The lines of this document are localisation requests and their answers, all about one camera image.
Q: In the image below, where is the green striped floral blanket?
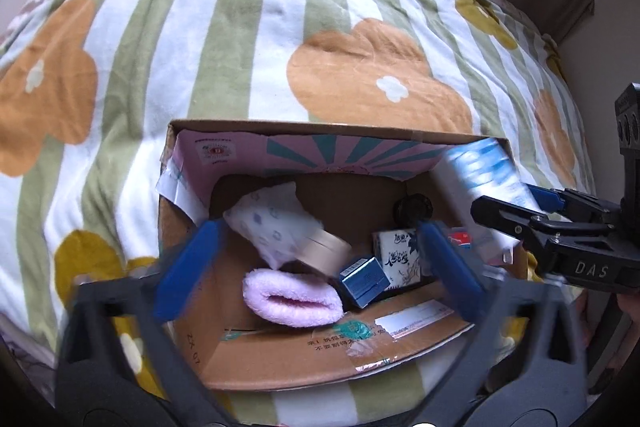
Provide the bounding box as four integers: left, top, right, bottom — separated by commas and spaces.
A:
0, 0, 601, 427

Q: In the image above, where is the red white plastic packet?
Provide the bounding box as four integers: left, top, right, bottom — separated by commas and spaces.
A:
448, 227, 515, 265

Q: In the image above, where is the dark blue small box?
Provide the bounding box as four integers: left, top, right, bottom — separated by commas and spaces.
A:
336, 257, 390, 309

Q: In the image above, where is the pink fluffy towel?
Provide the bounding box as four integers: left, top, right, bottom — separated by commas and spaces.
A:
242, 269, 344, 329

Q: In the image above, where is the black round jar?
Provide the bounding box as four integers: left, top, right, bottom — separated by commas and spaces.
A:
392, 193, 434, 227

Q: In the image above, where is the white patterned small pouch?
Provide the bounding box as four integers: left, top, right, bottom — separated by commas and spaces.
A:
224, 182, 323, 270

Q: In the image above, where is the person's right hand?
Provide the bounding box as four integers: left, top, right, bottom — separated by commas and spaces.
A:
616, 293, 640, 338

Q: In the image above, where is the open cardboard box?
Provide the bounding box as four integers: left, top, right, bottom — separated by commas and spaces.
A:
157, 119, 470, 391

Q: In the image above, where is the blue white large box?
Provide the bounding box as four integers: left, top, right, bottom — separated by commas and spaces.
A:
431, 138, 540, 265

